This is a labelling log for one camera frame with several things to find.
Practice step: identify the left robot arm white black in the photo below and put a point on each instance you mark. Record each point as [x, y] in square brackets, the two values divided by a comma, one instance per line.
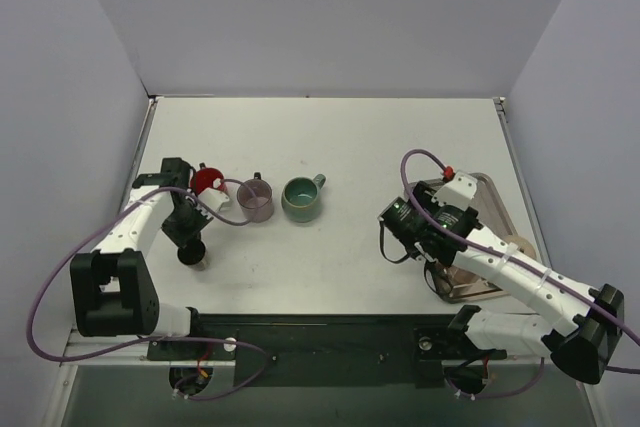
[112, 288]

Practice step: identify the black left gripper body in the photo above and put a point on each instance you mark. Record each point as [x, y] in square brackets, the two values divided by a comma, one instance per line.
[185, 229]

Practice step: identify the lilac mug black handle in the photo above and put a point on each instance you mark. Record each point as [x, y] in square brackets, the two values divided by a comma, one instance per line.
[255, 198]

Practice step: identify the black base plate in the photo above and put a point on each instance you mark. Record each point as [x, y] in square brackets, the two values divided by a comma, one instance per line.
[328, 350]

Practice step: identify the teal green mug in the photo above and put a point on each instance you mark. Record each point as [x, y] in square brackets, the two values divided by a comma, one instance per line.
[301, 199]

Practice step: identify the brown ribbed mug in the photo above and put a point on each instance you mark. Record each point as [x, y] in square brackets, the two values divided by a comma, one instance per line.
[194, 255]

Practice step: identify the beige wooden mug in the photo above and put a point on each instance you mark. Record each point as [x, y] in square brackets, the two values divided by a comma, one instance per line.
[524, 246]

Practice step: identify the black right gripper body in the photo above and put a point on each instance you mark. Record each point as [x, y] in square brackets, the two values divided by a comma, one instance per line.
[422, 251]

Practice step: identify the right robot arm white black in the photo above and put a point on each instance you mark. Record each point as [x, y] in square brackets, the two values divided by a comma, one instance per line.
[540, 297]

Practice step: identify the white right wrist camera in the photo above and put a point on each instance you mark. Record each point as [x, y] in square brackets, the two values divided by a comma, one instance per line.
[458, 192]

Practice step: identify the aluminium frame rail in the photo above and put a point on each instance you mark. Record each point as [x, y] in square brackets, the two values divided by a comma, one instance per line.
[467, 335]

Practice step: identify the red mug black handle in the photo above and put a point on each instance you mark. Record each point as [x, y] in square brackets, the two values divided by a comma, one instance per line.
[205, 177]

